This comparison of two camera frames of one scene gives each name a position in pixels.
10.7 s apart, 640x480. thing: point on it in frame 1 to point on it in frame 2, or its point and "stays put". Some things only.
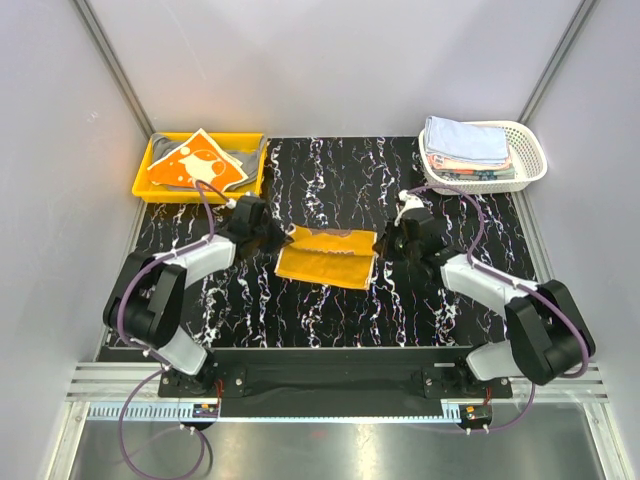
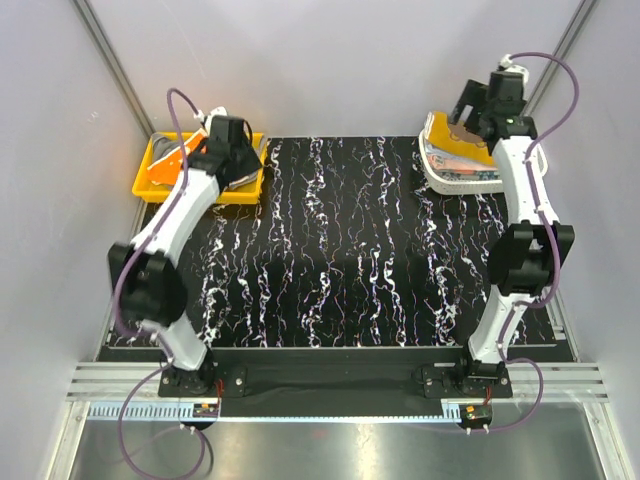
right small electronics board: x=475 y=415 stays put
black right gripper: x=383 y=245 to x=472 y=95
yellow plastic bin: x=145 y=188 stays put
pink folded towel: x=448 y=163 stays put
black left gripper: x=278 y=240 to x=251 y=163
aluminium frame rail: x=137 y=382 stays put
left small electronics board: x=205 y=410 stays put
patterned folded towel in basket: x=477 y=174 stays put
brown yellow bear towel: x=327 y=257 to x=456 y=140
